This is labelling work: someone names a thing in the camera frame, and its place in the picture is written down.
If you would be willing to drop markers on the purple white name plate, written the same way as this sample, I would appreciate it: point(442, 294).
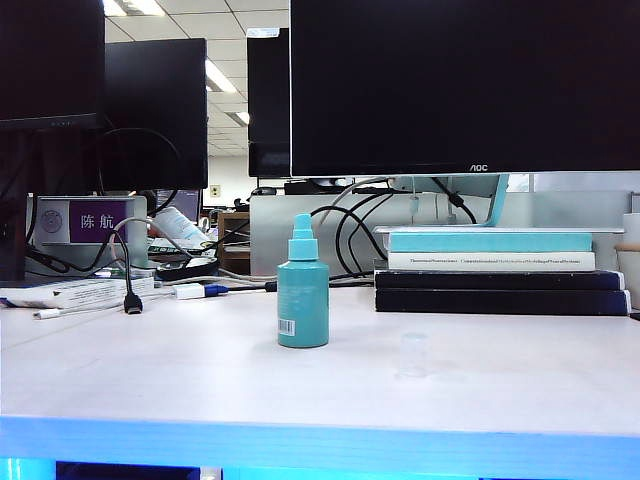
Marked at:
point(97, 221)

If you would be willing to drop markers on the white book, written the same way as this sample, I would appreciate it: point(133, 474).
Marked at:
point(590, 261)

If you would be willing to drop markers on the black monitor with button row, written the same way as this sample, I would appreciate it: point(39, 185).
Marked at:
point(50, 60)

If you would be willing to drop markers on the silver monitor stand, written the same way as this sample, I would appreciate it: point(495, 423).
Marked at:
point(497, 205)

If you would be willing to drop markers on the white printed paper booklet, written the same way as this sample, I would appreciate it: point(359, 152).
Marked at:
point(75, 292)

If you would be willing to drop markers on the dark blue flat boxes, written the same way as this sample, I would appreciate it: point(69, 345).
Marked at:
point(500, 280)

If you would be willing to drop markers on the white box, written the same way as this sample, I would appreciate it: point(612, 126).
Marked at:
point(632, 227)

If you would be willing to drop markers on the large black AOC monitor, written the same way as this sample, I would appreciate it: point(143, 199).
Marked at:
point(450, 90)

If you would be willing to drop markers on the white squeeze tube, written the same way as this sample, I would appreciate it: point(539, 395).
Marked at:
point(177, 222)

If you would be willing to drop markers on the clear plastic sprayer lid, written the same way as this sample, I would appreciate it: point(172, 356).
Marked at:
point(413, 350)

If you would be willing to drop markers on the black computer mouse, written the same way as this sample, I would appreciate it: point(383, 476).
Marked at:
point(180, 272)

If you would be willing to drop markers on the brown wooden box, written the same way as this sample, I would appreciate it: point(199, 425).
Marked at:
point(227, 220)

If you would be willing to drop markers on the narrow black background monitor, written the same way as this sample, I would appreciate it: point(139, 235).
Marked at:
point(267, 100)

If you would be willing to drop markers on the white video adapter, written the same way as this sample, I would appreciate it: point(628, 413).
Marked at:
point(189, 291)

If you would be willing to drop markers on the wooden mug lid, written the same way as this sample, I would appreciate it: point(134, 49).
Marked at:
point(629, 247)

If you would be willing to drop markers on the teal spray bottle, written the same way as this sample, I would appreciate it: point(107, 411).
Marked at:
point(302, 300)

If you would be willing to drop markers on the black monitor seen from behind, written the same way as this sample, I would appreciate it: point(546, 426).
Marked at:
point(160, 110)

